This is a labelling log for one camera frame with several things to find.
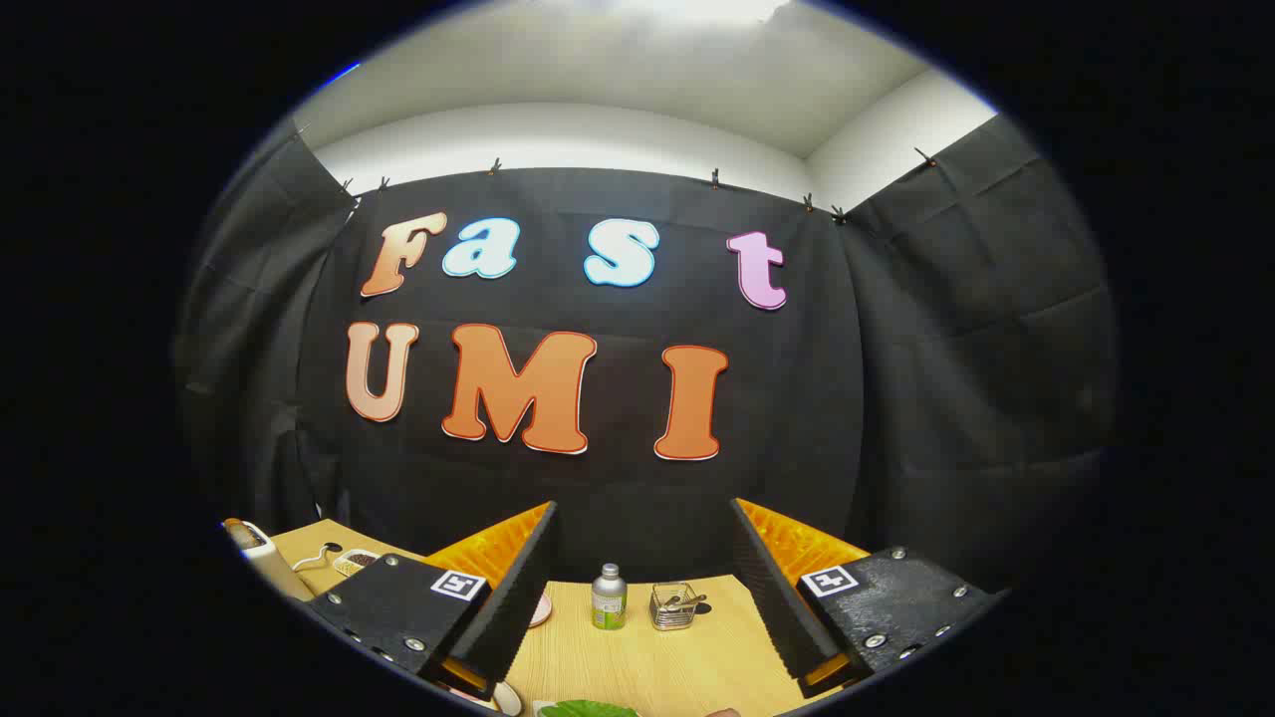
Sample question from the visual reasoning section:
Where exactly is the cream toaster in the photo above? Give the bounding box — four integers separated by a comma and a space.
227, 520, 316, 602

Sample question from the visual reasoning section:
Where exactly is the wire mesh basket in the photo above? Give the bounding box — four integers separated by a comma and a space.
649, 583, 700, 631

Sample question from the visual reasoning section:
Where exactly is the row of black cloth clips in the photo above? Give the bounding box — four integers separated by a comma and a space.
294, 124, 942, 225

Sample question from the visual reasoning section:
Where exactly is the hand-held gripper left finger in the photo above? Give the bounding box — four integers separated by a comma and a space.
307, 502, 559, 703

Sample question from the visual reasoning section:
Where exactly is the silver bottle green label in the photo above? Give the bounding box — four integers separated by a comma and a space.
591, 563, 629, 630

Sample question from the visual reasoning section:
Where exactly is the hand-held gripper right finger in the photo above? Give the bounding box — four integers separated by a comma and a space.
730, 498, 1005, 701

